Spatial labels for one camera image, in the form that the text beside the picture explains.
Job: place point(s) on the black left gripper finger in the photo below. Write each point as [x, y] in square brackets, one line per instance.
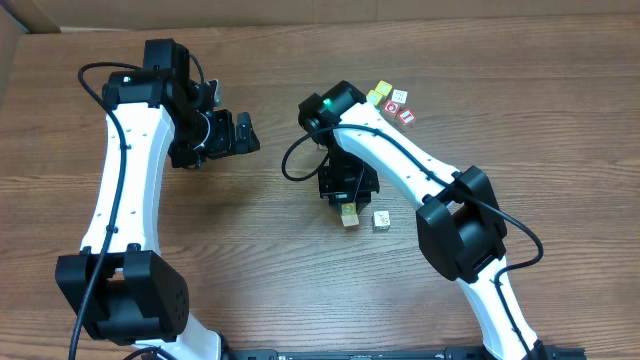
[246, 138]
[188, 159]

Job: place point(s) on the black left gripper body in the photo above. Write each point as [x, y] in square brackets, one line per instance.
[218, 139]

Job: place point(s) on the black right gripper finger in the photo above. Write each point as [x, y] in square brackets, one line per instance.
[337, 207]
[361, 205]

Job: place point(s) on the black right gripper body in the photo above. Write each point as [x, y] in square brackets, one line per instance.
[348, 176]

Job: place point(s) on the yellow G letter block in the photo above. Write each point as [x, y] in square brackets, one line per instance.
[349, 214]

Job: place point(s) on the yellow S letter block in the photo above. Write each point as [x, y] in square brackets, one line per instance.
[381, 220]

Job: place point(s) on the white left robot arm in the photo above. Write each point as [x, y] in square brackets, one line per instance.
[160, 113]

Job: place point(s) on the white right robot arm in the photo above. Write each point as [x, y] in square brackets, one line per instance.
[460, 228]

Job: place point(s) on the red picture block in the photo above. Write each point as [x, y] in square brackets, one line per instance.
[390, 110]

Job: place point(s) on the red I letter block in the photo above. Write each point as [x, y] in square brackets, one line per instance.
[405, 119]

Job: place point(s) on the yellow block near cluster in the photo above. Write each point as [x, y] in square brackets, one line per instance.
[374, 97]

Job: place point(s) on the yellow block cluster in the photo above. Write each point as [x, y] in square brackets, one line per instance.
[384, 88]
[374, 97]

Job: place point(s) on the white picture block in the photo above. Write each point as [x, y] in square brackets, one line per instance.
[399, 97]

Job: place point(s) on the yellow block far cluster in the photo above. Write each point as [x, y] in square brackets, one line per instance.
[384, 88]

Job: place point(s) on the cardboard box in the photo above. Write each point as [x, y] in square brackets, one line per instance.
[46, 16]

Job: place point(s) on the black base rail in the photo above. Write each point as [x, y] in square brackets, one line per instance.
[450, 353]

